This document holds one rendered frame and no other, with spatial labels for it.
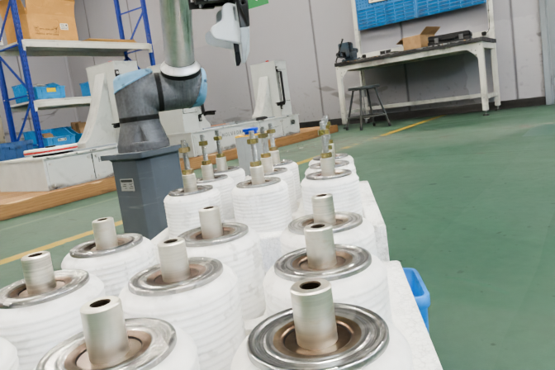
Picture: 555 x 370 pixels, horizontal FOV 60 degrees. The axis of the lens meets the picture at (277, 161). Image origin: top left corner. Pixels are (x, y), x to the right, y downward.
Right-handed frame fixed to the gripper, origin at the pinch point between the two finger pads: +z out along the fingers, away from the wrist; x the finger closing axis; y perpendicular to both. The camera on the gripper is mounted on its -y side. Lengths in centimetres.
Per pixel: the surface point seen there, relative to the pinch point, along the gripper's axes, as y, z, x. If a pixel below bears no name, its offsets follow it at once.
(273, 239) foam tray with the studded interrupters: 1.5, 28.8, 8.1
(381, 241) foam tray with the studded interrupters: -13.1, 30.8, 14.9
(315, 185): -6.5, 21.8, 8.0
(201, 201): 10.3, 22.4, -0.3
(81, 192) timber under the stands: 48, 42, -213
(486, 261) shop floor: -46, 46, -2
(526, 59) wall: -395, -4, -333
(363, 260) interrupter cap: 5, 21, 46
